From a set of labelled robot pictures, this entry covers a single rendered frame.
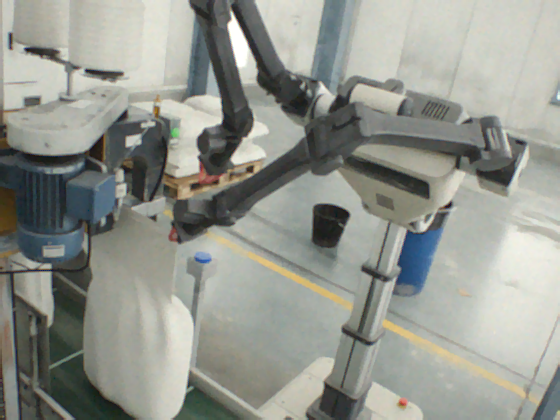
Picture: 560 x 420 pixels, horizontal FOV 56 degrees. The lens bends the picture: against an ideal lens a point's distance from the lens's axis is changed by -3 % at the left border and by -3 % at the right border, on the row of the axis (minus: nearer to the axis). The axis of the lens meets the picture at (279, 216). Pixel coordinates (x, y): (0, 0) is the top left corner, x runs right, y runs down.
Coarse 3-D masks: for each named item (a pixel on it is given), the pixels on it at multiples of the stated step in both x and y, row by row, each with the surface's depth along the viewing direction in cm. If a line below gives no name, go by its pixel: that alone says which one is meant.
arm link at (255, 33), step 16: (192, 0) 113; (208, 0) 109; (240, 0) 116; (240, 16) 120; (256, 16) 123; (256, 32) 126; (256, 48) 130; (272, 48) 133; (256, 64) 140; (272, 64) 137; (256, 80) 147; (272, 80) 140; (288, 80) 141; (288, 96) 145
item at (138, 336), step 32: (128, 224) 160; (96, 256) 173; (128, 256) 164; (160, 256) 156; (96, 288) 168; (128, 288) 163; (160, 288) 159; (96, 320) 170; (128, 320) 161; (160, 320) 157; (96, 352) 174; (128, 352) 164; (160, 352) 159; (96, 384) 182; (128, 384) 169; (160, 384) 163; (160, 416) 169
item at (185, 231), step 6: (174, 222) 142; (180, 222) 143; (174, 228) 142; (180, 228) 142; (186, 228) 142; (192, 228) 141; (198, 228) 141; (180, 234) 141; (186, 234) 143; (192, 234) 143; (198, 234) 145; (204, 234) 149; (180, 240) 141; (186, 240) 142
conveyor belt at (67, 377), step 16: (64, 304) 225; (64, 320) 215; (80, 320) 217; (64, 336) 206; (80, 336) 208; (64, 352) 198; (80, 352) 200; (64, 368) 191; (80, 368) 192; (64, 384) 184; (80, 384) 185; (64, 400) 177; (80, 400) 178; (96, 400) 180; (192, 400) 188; (208, 400) 189; (80, 416) 172; (96, 416) 173; (112, 416) 174; (128, 416) 176; (176, 416) 180; (192, 416) 181; (208, 416) 182; (224, 416) 183
